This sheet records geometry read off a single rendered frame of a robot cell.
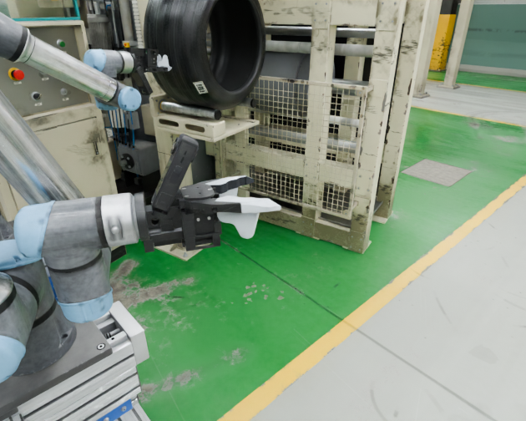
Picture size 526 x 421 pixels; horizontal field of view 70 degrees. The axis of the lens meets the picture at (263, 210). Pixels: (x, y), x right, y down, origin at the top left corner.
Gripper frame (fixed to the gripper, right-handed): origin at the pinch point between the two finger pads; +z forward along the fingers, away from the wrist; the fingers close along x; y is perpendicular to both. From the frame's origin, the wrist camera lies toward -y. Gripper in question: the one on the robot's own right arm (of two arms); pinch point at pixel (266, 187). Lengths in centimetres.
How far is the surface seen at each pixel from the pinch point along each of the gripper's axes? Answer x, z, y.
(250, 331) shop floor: -86, 15, 96
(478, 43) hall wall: -710, 725, -51
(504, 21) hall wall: -667, 743, -93
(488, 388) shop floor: -31, 97, 103
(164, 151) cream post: -155, -11, 22
